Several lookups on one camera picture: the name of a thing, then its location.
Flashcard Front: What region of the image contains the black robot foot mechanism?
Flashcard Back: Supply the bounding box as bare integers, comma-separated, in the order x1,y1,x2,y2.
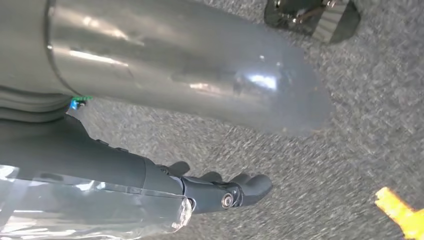
263,0,362,45

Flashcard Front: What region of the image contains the yellow floor tape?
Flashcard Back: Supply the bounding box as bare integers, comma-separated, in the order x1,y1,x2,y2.
374,187,424,240

